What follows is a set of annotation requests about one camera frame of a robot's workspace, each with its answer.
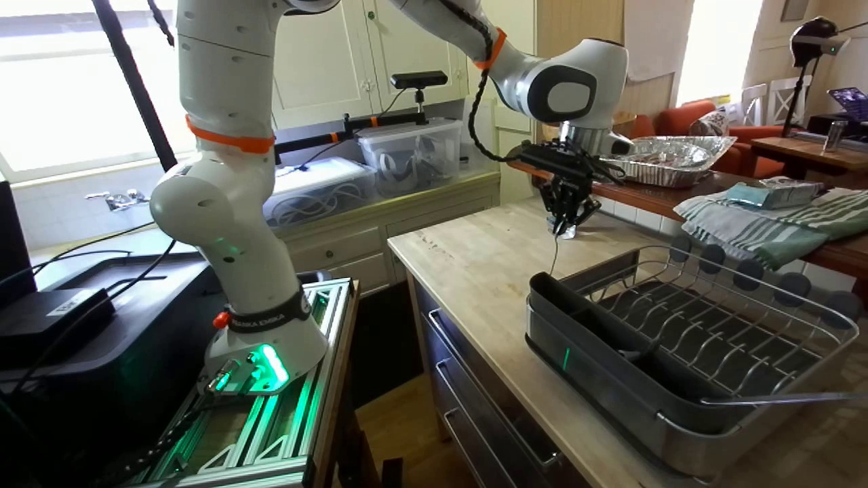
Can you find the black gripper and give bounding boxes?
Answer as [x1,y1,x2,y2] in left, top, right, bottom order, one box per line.
[508,140,625,239]

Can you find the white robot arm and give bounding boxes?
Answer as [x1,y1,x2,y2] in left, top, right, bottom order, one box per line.
[149,0,629,397]

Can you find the steel dish rack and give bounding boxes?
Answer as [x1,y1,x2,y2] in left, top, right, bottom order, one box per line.
[527,245,863,478]

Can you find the striped dish towels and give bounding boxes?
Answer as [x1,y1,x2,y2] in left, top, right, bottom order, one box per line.
[675,180,868,269]

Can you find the aluminium foil tray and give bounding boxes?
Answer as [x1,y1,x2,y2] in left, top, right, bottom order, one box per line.
[613,136,736,188]

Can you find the clear plastic storage bin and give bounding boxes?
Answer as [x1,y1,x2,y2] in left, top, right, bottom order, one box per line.
[358,119,461,195]

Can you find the black camera on boom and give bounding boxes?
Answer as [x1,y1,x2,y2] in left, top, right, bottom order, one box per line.
[390,71,447,90]

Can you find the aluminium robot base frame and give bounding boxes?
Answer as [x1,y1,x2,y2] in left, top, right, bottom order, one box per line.
[113,279,360,488]

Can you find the black box with cables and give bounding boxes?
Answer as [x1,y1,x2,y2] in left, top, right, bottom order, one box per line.
[0,254,223,473]

